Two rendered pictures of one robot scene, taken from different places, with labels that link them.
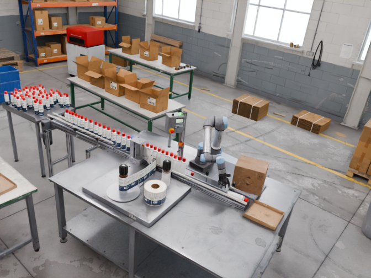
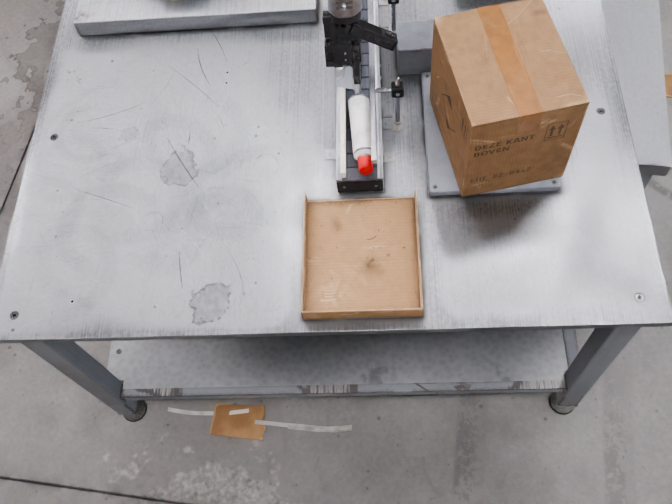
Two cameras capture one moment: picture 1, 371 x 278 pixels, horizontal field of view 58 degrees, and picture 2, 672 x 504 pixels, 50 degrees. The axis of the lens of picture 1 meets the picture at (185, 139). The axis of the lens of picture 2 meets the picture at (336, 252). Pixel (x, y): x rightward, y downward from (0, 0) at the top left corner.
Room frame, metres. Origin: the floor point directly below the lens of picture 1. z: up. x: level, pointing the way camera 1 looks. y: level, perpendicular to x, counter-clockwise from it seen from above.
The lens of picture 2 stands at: (2.13, -1.45, 2.27)
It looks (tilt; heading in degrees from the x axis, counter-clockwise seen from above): 62 degrees down; 69
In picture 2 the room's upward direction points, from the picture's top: 10 degrees counter-clockwise
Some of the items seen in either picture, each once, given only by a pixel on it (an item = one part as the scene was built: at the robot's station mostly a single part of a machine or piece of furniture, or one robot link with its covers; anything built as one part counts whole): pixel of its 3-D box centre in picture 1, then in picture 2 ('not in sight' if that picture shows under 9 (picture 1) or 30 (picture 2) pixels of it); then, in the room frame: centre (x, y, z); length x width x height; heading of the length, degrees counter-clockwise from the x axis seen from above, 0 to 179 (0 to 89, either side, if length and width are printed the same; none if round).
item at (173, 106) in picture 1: (122, 112); not in sight; (5.44, 1.16, 0.39); 2.20 x 0.80 x 0.78; 52
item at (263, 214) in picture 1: (264, 214); (361, 252); (2.44, -0.79, 0.85); 0.30 x 0.26 x 0.04; 60
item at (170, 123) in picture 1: (174, 123); not in sight; (3.07, 0.12, 1.38); 0.17 x 0.10 x 0.19; 115
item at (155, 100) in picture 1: (154, 96); not in sight; (4.84, 0.53, 0.97); 0.51 x 0.39 x 0.37; 147
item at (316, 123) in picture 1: (310, 121); not in sight; (6.59, -2.60, 0.11); 0.65 x 0.54 x 0.22; 49
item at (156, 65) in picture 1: (148, 74); not in sight; (7.79, 1.03, 0.39); 2.20 x 0.80 x 0.78; 52
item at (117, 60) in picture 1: (125, 57); not in sight; (9.92, 2.03, 0.19); 0.64 x 0.54 x 0.37; 145
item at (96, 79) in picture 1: (100, 75); not in sight; (5.61, 1.59, 0.97); 0.44 x 0.38 x 0.37; 147
